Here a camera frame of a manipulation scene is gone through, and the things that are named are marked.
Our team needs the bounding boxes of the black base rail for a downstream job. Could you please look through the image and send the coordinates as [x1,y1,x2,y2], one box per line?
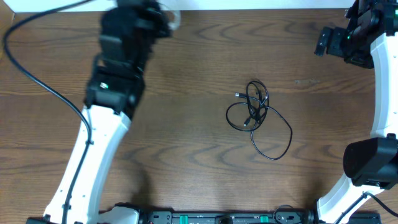
[138,205,382,224]

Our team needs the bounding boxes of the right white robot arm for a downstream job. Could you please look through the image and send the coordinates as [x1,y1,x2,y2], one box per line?
[307,0,397,223]

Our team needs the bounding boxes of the black usb cable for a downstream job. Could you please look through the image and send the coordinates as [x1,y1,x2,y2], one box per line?
[225,102,293,161]
[234,80,270,132]

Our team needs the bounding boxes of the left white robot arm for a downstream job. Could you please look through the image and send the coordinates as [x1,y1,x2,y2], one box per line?
[27,1,171,223]

